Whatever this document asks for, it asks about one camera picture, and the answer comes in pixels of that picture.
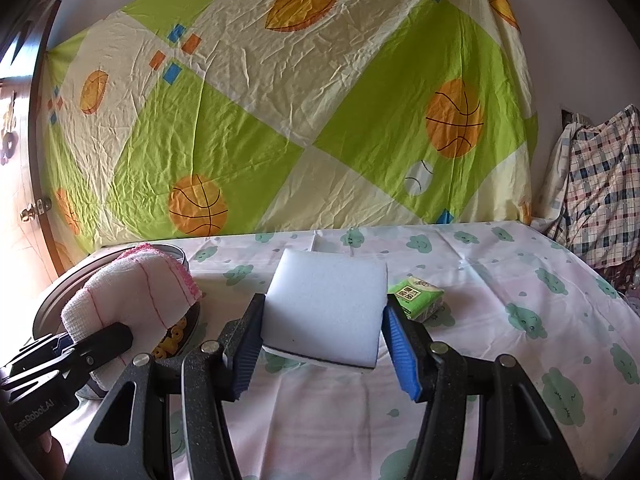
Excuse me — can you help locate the round metal tin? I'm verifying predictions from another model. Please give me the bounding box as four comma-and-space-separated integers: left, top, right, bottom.
32, 244, 206, 401

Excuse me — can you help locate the wooden door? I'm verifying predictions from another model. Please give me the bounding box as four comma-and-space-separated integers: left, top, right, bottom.
0, 0, 68, 321

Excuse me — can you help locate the dark cloth with yellow print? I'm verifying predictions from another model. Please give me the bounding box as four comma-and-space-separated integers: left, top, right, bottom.
150, 310, 201, 361

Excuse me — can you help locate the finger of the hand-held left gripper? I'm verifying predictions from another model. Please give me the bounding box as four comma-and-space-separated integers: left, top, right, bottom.
0, 332, 73, 367
62, 322, 135, 375

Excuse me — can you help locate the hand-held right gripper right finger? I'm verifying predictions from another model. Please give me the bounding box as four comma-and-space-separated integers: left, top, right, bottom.
381, 294, 581, 480

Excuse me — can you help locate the metal door knob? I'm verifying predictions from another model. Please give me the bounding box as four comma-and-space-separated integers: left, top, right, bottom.
20, 199, 53, 222

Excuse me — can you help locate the white sponge block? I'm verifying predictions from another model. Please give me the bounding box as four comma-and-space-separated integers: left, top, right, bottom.
249, 247, 390, 372

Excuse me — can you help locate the dark patterned cloth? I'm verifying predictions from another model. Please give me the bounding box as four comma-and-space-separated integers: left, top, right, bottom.
597, 260, 640, 311

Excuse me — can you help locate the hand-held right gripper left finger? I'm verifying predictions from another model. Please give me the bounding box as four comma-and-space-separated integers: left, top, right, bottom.
62, 292, 267, 480

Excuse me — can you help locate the white towel pink edging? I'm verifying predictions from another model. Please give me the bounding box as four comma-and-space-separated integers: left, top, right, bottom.
61, 242, 203, 391

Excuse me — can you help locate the person's left hand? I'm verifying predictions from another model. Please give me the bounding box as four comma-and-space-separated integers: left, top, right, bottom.
37, 432, 68, 479

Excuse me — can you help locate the green tissue packet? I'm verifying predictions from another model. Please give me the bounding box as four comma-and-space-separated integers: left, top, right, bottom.
387, 275, 445, 322

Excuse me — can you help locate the basketball print bedsheet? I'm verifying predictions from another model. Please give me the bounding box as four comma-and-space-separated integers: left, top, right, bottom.
42, 0, 540, 266

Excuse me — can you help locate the purple door decoration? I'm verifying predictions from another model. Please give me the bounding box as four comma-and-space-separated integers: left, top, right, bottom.
0, 92, 21, 166

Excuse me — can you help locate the plaid cloth bundle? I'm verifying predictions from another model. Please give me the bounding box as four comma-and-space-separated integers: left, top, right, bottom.
531, 104, 640, 271

